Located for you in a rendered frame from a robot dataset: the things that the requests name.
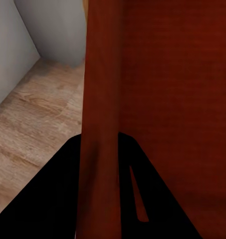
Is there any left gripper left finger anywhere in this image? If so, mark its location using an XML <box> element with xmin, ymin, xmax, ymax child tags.
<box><xmin>0</xmin><ymin>134</ymin><xmax>81</xmax><ymax>239</ymax></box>

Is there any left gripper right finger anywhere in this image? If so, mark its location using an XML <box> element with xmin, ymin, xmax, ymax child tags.
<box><xmin>118</xmin><ymin>132</ymin><xmax>202</xmax><ymax>239</ymax></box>

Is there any storage box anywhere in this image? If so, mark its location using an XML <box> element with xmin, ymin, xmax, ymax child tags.
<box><xmin>75</xmin><ymin>0</ymin><xmax>226</xmax><ymax>239</ymax></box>

